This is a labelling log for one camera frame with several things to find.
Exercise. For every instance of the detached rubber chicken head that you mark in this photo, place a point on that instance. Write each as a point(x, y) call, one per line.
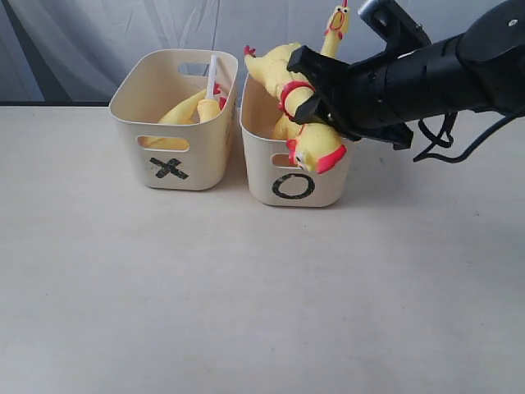
point(208, 109)

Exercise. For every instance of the cream bin marked X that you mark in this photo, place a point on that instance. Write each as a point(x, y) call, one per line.
point(157, 83)

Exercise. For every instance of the whole yellow rubber chicken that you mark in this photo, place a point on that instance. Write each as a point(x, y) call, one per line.
point(336, 28)

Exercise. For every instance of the headless rubber chicken body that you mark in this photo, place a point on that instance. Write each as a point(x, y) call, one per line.
point(182, 115)

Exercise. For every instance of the cream bin marked O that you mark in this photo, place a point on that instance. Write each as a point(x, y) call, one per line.
point(273, 180)

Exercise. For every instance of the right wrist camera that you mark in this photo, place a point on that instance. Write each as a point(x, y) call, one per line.
point(394, 25)

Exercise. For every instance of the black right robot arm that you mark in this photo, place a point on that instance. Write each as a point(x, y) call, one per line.
point(480, 70)

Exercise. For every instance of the white plastic squeaker tube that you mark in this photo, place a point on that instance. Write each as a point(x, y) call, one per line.
point(212, 75)

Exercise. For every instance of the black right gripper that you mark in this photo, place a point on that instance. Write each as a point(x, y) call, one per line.
point(376, 98)

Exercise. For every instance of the blue backdrop curtain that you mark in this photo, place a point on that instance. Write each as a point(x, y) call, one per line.
point(80, 51)

